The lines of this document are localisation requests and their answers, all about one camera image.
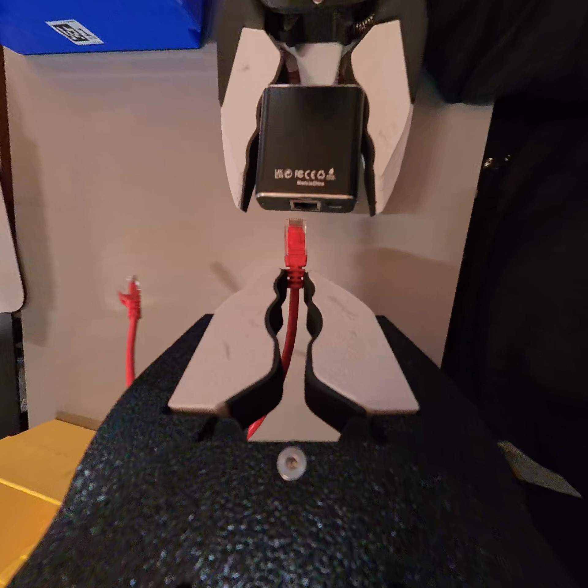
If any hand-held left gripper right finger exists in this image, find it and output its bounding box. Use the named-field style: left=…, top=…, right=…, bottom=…
left=303, top=270, right=420, bottom=433

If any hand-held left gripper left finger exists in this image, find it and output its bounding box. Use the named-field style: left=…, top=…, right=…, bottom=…
left=168, top=270, right=285, bottom=430

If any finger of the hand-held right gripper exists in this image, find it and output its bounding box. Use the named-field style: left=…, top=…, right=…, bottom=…
left=220, top=28, right=285, bottom=214
left=348, top=21, right=415, bottom=217

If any black network splitter box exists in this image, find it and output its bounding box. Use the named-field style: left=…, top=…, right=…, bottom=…
left=255, top=84, right=369, bottom=213

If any red ethernet cable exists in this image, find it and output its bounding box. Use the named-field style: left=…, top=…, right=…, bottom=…
left=119, top=218, right=309, bottom=442

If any blue plastic bin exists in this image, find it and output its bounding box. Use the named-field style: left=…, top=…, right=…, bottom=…
left=0, top=0, right=204, bottom=56

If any large yellow plastic bin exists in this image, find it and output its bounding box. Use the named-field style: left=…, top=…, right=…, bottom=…
left=0, top=417, right=101, bottom=588

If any grey desk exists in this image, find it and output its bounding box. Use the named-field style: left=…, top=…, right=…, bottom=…
left=0, top=41, right=494, bottom=443

